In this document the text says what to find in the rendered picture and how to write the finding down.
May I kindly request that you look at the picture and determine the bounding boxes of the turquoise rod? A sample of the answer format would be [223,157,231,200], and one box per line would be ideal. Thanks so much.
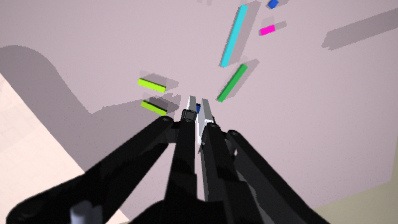
[221,4,248,67]

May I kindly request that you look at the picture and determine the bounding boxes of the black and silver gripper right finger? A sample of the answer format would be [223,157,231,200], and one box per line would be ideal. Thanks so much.
[197,98,330,224]

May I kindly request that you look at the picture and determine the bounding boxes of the magenta rod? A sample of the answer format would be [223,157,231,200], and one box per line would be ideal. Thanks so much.
[260,25,275,35]

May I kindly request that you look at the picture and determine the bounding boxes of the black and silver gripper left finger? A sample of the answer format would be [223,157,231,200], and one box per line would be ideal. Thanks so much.
[6,95,198,224]

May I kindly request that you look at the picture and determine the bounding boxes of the small blue cube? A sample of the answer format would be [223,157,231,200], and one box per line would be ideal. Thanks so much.
[196,103,201,114]
[268,0,278,9]

